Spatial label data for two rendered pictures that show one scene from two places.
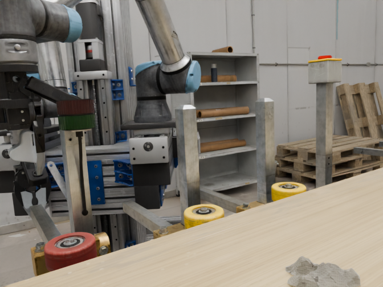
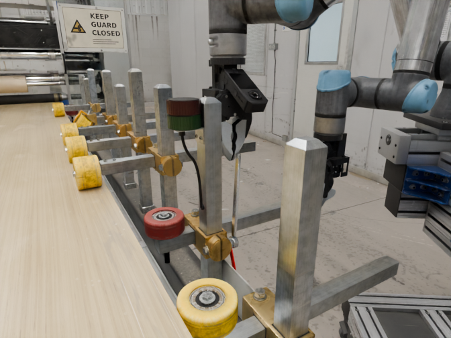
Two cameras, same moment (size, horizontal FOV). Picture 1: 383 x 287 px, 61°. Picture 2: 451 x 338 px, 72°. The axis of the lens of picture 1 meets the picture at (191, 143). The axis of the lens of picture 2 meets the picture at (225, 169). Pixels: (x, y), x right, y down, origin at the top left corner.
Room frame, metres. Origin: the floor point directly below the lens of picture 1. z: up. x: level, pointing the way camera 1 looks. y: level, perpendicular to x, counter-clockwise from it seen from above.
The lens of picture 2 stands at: (0.66, -0.35, 1.20)
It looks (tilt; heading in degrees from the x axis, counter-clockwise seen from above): 19 degrees down; 93
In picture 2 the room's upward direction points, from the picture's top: straight up
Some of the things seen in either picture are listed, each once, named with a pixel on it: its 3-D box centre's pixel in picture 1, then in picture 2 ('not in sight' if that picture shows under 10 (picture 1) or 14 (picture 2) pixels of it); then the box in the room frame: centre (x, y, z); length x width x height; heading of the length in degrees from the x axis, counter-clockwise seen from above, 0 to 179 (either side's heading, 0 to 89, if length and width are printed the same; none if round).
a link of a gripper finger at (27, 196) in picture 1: (27, 203); not in sight; (0.87, 0.46, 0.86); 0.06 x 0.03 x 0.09; 33
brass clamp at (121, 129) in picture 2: not in sight; (122, 128); (0.18, 0.87, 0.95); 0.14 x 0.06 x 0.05; 123
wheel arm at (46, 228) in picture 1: (51, 237); (245, 219); (0.67, 0.31, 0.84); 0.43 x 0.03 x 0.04; 33
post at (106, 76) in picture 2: not in sight; (111, 123); (0.05, 1.06, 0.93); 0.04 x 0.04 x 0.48; 33
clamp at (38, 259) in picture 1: (72, 254); (205, 235); (0.58, 0.24, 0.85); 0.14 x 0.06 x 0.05; 123
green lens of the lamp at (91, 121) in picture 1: (77, 121); (184, 120); (0.56, 0.19, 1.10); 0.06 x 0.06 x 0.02
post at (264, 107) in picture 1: (265, 185); not in sight; (0.87, -0.20, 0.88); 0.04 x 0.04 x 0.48; 33
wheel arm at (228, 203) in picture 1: (235, 206); not in sight; (0.92, -0.12, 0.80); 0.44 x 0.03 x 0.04; 33
